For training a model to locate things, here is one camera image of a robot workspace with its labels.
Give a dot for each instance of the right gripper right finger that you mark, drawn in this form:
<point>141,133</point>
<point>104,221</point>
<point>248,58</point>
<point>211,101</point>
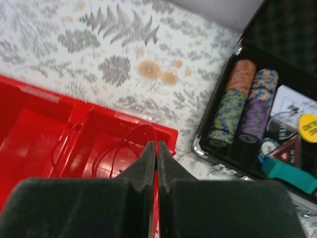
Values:
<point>193,208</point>

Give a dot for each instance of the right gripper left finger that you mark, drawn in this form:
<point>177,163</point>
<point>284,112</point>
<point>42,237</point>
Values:
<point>119,207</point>

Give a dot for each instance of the black poker chip case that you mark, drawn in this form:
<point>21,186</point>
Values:
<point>261,121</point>

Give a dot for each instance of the red three-compartment tray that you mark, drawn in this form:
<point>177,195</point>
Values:
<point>48,135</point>

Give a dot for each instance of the floral table mat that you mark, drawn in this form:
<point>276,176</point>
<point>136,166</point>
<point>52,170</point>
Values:
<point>148,57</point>

